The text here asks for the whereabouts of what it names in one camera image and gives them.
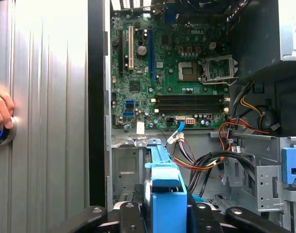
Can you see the grey metal drive cage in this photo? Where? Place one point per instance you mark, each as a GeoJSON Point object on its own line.
{"type": "Point", "coordinates": [264, 189]}

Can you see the grey power supply unit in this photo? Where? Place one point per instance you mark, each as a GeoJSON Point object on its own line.
{"type": "Point", "coordinates": [254, 36]}

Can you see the blue plastic drive latch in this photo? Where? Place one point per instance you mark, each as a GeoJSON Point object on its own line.
{"type": "Point", "coordinates": [288, 165]}

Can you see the CPU socket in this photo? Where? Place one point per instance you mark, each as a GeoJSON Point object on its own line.
{"type": "Point", "coordinates": [188, 71]}

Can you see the metal socket cover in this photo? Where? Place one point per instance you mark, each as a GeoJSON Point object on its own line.
{"type": "Point", "coordinates": [218, 57]}

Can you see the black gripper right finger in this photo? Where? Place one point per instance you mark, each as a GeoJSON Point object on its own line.
{"type": "Point", "coordinates": [203, 218]}

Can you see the beige expansion slot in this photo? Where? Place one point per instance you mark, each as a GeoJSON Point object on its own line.
{"type": "Point", "coordinates": [131, 48]}

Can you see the silver coin battery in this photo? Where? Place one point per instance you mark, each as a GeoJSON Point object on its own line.
{"type": "Point", "coordinates": [142, 50]}

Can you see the white board connector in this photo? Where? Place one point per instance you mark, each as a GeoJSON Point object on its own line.
{"type": "Point", "coordinates": [190, 121]}

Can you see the blue expansion slot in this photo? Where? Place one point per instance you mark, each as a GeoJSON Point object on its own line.
{"type": "Point", "coordinates": [151, 55]}

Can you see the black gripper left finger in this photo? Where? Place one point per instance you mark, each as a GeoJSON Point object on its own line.
{"type": "Point", "coordinates": [131, 218]}

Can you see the black expansion slot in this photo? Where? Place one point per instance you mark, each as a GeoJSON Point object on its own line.
{"type": "Point", "coordinates": [120, 52]}

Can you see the black open PC case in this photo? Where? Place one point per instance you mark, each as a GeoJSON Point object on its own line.
{"type": "Point", "coordinates": [95, 97]}

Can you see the white paper tag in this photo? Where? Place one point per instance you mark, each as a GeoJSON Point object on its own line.
{"type": "Point", "coordinates": [140, 128]}

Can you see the person's hand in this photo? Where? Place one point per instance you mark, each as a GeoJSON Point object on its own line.
{"type": "Point", "coordinates": [2, 109]}

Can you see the hard disk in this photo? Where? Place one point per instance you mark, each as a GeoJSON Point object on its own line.
{"type": "Point", "coordinates": [169, 211]}

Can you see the socket locking lever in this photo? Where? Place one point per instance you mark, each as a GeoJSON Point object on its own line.
{"type": "Point", "coordinates": [216, 83]}

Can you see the green motherboard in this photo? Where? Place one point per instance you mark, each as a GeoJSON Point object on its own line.
{"type": "Point", "coordinates": [167, 83]}

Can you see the grey metal disk bay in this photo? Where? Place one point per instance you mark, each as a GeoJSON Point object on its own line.
{"type": "Point", "coordinates": [127, 165]}

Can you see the black RAM slot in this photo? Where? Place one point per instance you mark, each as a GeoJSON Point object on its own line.
{"type": "Point", "coordinates": [191, 101]}
{"type": "Point", "coordinates": [191, 97]}
{"type": "Point", "coordinates": [191, 106]}
{"type": "Point", "coordinates": [191, 111]}

